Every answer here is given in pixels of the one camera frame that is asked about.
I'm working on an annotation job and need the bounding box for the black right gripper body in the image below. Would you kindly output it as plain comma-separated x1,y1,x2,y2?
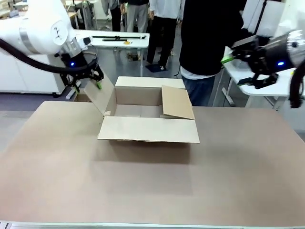
247,33,295,75

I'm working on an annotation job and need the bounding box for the brown cardboard box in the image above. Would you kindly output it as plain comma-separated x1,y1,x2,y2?
82,73,201,144

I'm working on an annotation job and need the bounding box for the white side table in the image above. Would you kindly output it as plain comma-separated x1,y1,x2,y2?
221,46,305,113

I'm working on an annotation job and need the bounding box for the white board panel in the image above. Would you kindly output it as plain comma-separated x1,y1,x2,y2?
239,0,286,37

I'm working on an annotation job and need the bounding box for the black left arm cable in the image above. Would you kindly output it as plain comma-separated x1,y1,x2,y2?
0,38,99,75

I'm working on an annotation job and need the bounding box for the person in black sweater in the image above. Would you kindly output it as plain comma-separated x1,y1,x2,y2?
179,0,257,107

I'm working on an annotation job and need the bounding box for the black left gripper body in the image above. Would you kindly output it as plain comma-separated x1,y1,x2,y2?
59,51,99,77

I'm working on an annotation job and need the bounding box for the bystander in dark trousers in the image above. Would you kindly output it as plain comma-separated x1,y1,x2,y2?
102,0,125,33

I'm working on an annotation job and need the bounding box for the white cabinet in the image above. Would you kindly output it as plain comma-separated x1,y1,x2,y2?
0,51,67,95

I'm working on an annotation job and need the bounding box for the black tripod rod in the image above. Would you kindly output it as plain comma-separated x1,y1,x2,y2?
91,35,147,42

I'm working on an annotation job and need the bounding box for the bystander in grey trousers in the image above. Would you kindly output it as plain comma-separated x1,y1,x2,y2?
123,0,150,34

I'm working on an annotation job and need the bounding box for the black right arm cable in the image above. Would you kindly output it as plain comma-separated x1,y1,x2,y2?
288,68,305,109

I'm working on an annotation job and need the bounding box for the white background table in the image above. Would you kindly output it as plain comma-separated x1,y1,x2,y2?
73,30,150,77

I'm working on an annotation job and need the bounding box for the bystander in black trousers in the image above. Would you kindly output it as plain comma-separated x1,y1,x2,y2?
146,0,184,70

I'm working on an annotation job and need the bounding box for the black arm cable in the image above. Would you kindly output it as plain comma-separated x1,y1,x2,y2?
0,38,99,75
288,68,305,109

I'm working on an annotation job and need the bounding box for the black stand pole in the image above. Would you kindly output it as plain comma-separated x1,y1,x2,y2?
255,0,267,35

